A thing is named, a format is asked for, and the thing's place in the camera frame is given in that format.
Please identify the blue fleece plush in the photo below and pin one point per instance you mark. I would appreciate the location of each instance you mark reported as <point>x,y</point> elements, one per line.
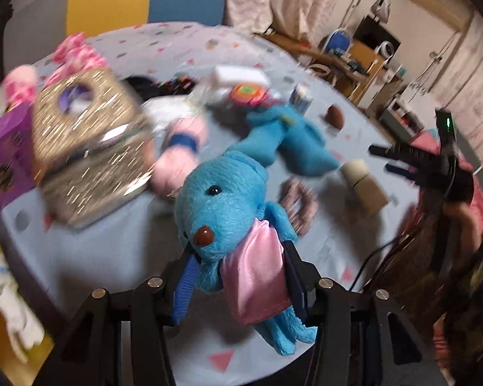
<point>302,140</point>

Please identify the purple box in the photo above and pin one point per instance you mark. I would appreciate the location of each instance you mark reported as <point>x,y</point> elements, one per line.
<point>4,144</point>

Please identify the white plush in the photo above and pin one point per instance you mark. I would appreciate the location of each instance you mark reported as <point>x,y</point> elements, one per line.
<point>8,301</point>

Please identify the person's right forearm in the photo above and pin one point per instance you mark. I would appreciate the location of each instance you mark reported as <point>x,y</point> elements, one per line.
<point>463,281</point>

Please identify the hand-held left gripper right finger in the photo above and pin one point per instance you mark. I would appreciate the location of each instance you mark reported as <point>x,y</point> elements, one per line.
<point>297,291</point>

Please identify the rainbow felt lollipop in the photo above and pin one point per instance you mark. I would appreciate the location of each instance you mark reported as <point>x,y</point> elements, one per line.
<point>247,93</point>

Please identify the white cabinet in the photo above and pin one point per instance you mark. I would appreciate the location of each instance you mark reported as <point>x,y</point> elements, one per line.
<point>402,104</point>

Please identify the beige cylinder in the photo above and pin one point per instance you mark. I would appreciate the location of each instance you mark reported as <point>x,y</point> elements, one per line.
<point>364,185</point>

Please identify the grey yellow blue chair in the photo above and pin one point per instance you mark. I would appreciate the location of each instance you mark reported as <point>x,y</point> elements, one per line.
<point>145,0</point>

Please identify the pink yarn doll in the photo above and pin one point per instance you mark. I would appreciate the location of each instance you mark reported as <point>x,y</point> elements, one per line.
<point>173,169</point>

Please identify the wooden desk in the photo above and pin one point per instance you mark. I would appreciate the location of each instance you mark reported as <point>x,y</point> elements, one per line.
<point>358,60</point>

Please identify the blue teddy bear plush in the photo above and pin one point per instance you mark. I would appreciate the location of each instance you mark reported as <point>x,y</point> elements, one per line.
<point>221,209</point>

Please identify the brown egg-shaped toy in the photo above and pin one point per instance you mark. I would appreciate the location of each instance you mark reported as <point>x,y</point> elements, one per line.
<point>334,116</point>

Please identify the black appliance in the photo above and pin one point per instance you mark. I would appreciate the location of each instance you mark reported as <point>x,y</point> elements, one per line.
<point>372,32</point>

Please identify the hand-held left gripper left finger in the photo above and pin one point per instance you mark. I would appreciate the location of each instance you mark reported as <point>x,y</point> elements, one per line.
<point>183,289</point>

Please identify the pink dotted bow plush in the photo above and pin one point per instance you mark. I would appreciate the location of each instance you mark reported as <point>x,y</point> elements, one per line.
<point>78,56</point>

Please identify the black cloth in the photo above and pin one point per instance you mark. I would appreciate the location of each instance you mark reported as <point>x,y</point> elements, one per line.
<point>145,84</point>

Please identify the pink scrunchie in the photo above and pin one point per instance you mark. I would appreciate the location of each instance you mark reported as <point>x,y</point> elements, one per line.
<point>306,209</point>

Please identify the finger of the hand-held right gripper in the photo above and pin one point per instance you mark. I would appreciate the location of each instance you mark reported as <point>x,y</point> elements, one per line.
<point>390,152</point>
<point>400,170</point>

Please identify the small printed can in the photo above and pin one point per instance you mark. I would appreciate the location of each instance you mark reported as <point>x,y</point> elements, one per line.
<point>300,98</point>

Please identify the beige air conditioner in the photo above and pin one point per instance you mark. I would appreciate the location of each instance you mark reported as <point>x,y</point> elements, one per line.
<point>442,8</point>

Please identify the white cloth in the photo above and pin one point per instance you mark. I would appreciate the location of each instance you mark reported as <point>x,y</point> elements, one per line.
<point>165,108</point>

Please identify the small white box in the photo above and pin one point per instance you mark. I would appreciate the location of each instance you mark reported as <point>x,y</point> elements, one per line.
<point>237,74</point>

